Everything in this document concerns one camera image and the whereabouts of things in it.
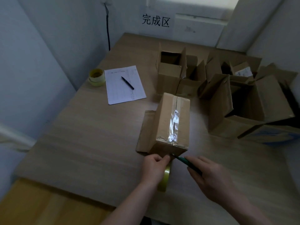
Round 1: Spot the person's right hand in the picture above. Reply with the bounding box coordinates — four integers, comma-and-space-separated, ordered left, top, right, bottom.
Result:
184, 156, 238, 205

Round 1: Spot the person's left forearm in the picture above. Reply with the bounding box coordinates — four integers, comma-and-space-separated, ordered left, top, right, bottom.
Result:
100, 180, 160, 225

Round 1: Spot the taped cardboard box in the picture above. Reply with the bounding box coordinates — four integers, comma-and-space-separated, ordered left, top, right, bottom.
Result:
136, 92, 191, 159

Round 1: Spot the wide yellow tape roll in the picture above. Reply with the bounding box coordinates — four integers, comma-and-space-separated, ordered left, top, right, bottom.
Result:
88, 68, 106, 87

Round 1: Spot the white wall sign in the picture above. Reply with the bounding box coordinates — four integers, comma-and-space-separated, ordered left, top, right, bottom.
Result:
140, 6, 174, 36

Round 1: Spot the person's right forearm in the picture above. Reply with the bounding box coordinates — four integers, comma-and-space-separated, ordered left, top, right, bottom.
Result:
217, 192, 275, 225

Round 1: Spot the large open cardboard box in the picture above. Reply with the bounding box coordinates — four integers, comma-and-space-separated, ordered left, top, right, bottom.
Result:
209, 74, 296, 139

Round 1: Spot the black wall cable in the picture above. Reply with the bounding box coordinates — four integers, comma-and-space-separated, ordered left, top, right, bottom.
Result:
104, 2, 111, 51

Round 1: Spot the white wall cabinet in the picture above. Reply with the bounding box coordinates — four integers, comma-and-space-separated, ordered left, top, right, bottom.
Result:
174, 13, 228, 48

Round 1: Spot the tall-flapped open cardboard box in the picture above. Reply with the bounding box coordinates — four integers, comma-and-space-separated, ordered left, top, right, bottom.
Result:
197, 56, 235, 133

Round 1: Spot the cardboard box with blue print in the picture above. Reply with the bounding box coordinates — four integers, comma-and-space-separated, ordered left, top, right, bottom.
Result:
237, 124, 300, 146

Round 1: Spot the green box cutter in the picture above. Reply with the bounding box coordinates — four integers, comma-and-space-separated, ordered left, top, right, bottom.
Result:
171, 153, 203, 176

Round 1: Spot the yellow clear tape roll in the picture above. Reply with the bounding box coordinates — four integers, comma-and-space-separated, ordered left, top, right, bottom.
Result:
157, 162, 173, 193

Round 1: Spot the cardboard box with white label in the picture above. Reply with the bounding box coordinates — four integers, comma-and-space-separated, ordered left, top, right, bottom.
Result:
221, 53, 262, 80

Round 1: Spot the plain open cardboard box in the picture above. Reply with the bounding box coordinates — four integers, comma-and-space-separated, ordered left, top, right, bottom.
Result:
254, 63, 298, 92

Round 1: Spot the low open cardboard box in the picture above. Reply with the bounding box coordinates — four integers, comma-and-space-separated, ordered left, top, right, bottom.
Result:
176, 55, 208, 98

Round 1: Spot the black pen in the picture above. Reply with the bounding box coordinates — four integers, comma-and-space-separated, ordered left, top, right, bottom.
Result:
121, 76, 135, 90

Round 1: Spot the person's left hand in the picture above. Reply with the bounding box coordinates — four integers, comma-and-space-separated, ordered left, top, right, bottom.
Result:
140, 153, 171, 185

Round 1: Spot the white printed paper sheet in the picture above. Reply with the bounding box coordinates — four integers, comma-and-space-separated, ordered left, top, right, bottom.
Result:
104, 65, 147, 105

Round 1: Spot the small open cardboard box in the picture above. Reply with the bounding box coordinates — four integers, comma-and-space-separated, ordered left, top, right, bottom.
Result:
156, 43, 188, 95

